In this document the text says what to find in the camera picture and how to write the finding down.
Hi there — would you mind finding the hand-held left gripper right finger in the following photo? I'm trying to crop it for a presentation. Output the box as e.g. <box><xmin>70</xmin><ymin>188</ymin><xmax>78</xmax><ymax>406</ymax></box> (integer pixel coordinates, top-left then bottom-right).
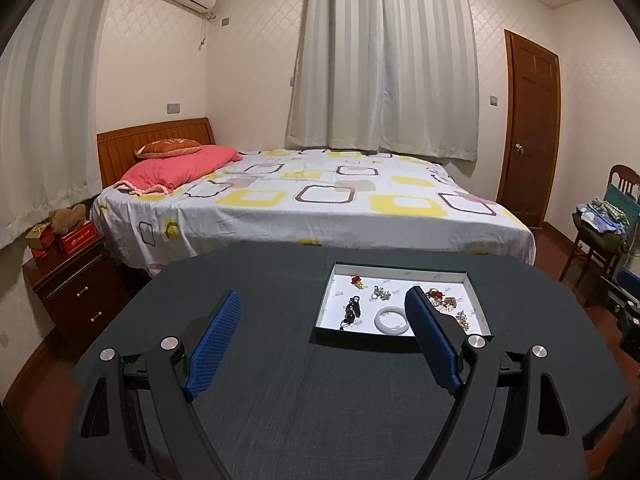
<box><xmin>404</xmin><ymin>285</ymin><xmax>586</xmax><ymax>480</ymax></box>

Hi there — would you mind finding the pink pillow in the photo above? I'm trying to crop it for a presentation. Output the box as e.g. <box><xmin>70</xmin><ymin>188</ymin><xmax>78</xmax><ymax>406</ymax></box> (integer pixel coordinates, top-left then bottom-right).
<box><xmin>113</xmin><ymin>144</ymin><xmax>245</xmax><ymax>196</ymax></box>

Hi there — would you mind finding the brown teddy bear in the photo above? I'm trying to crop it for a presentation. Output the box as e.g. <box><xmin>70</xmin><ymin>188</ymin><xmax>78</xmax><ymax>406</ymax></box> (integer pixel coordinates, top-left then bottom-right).
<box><xmin>48</xmin><ymin>203</ymin><xmax>88</xmax><ymax>236</ymax></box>

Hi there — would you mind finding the pile of clothes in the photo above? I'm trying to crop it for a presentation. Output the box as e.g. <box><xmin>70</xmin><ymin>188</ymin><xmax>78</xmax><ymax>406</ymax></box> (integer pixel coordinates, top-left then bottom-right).
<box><xmin>572</xmin><ymin>182</ymin><xmax>640</xmax><ymax>257</ymax></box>

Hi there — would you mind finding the air conditioner cord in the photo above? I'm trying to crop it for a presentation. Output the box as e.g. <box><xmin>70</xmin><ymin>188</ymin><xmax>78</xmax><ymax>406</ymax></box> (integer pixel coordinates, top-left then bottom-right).
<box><xmin>197</xmin><ymin>7</ymin><xmax>217</xmax><ymax>52</ymax></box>

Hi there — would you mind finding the bed with patterned white sheet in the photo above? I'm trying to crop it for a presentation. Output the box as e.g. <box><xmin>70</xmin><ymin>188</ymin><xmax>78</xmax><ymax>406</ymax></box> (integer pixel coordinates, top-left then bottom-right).
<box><xmin>90</xmin><ymin>147</ymin><xmax>536</xmax><ymax>281</ymax></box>

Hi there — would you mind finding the brown wooden door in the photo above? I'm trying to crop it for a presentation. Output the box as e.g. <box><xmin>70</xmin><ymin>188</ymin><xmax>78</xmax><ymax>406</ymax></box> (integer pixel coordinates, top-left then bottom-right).
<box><xmin>495</xmin><ymin>28</ymin><xmax>561</xmax><ymax>229</ymax></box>

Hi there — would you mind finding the red gift box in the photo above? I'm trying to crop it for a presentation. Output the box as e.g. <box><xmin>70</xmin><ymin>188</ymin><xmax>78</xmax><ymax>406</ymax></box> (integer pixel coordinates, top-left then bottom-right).
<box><xmin>57</xmin><ymin>222</ymin><xmax>96</xmax><ymax>254</ymax></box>

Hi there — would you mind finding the orange pillow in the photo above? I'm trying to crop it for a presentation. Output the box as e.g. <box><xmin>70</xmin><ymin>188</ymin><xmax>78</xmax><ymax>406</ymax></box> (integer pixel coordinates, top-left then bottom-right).
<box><xmin>134</xmin><ymin>138</ymin><xmax>204</xmax><ymax>160</ymax></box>

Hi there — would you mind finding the wooden chair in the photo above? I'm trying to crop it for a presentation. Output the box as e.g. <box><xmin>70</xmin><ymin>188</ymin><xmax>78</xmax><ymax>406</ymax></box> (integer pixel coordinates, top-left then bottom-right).
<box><xmin>558</xmin><ymin>163</ymin><xmax>640</xmax><ymax>284</ymax></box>

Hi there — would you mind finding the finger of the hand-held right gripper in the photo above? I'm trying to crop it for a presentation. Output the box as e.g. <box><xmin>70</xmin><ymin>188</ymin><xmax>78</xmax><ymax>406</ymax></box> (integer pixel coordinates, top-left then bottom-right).
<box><xmin>598</xmin><ymin>275</ymin><xmax>635</xmax><ymax>322</ymax></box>
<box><xmin>615</xmin><ymin>267</ymin><xmax>640</xmax><ymax>292</ymax></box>

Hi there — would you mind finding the black bead bracelet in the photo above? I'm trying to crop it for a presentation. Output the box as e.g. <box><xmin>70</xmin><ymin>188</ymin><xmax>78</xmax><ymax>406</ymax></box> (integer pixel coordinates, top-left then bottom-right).
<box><xmin>339</xmin><ymin>294</ymin><xmax>363</xmax><ymax>331</ymax></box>

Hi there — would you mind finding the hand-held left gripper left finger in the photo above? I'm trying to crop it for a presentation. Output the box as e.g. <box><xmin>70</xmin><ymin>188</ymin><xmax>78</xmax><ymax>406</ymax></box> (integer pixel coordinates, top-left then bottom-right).
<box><xmin>62</xmin><ymin>290</ymin><xmax>242</xmax><ymax>480</ymax></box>

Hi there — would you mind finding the white shallow tray box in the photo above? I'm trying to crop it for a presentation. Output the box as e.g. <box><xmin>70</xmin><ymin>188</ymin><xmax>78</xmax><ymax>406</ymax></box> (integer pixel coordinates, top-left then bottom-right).
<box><xmin>311</xmin><ymin>261</ymin><xmax>495</xmax><ymax>357</ymax></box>

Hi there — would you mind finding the white jade bangle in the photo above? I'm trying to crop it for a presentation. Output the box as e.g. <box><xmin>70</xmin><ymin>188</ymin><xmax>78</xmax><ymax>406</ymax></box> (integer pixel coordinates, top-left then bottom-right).
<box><xmin>374</xmin><ymin>305</ymin><xmax>414</xmax><ymax>335</ymax></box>

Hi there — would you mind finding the wooden headboard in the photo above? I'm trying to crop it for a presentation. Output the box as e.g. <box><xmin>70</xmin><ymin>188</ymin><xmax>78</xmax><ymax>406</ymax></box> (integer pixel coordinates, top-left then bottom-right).
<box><xmin>96</xmin><ymin>117</ymin><xmax>216</xmax><ymax>189</ymax></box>

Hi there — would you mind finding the white sheer side curtain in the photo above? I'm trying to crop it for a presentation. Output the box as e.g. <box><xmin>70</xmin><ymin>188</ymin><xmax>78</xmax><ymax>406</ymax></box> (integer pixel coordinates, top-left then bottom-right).
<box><xmin>0</xmin><ymin>0</ymin><xmax>122</xmax><ymax>252</ymax></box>

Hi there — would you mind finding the red and gold box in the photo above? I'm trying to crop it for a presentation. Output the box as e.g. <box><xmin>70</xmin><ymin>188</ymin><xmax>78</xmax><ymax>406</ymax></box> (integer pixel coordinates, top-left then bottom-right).
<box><xmin>25</xmin><ymin>222</ymin><xmax>56</xmax><ymax>252</ymax></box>

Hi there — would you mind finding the wooden nightstand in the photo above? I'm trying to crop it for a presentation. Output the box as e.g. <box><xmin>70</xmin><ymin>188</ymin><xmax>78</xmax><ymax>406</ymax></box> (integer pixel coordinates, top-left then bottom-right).
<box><xmin>22</xmin><ymin>232</ymin><xmax>127</xmax><ymax>357</ymax></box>

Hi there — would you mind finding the white window curtain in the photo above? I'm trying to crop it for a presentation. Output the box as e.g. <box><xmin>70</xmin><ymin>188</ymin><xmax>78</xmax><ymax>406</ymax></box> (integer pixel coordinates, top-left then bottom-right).
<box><xmin>284</xmin><ymin>0</ymin><xmax>481</xmax><ymax>163</ymax></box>

